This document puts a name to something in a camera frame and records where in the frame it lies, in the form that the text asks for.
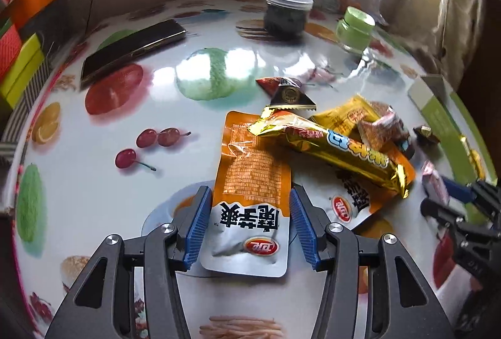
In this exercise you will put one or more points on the small dark wrapped candy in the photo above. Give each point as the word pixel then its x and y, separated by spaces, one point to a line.
pixel 426 133

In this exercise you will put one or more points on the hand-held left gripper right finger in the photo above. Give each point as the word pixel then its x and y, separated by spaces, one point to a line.
pixel 301 221

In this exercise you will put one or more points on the black smartphone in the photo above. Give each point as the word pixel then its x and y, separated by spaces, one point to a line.
pixel 129 49

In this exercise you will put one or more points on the cream patterned curtain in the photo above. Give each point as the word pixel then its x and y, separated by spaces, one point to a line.
pixel 442 10

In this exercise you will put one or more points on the red black candy packet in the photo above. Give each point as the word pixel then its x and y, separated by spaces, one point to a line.
pixel 289 96

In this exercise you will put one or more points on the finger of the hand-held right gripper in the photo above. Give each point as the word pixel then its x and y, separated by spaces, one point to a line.
pixel 460 190
pixel 442 210

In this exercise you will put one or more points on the pink white candy wrapper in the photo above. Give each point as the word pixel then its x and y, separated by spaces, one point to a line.
pixel 381 127

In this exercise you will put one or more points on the green white cardboard box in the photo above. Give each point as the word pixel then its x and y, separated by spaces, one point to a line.
pixel 434 96

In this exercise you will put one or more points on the gold foil candy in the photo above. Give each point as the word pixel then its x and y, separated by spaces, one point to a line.
pixel 471 157

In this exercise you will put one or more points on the yellow gold snack packet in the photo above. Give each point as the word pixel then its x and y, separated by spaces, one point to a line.
pixel 342 117

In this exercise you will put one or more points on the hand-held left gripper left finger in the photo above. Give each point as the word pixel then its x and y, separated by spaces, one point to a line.
pixel 197 221

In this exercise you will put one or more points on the dark jar with silver lid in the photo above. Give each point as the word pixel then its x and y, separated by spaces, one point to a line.
pixel 285 18

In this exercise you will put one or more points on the green glass jar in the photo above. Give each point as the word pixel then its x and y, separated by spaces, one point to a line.
pixel 354 29

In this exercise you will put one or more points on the long gold snack bar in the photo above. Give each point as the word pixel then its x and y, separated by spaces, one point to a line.
pixel 344 151

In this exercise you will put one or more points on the red box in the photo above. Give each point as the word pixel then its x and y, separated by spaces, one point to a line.
pixel 8 49

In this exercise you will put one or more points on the orange white snack packet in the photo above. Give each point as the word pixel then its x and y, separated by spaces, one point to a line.
pixel 348 206

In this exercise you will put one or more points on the large orange snack packet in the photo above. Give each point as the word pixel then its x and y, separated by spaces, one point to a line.
pixel 250 182

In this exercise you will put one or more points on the yellow green box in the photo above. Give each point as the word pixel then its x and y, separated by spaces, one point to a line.
pixel 21 68

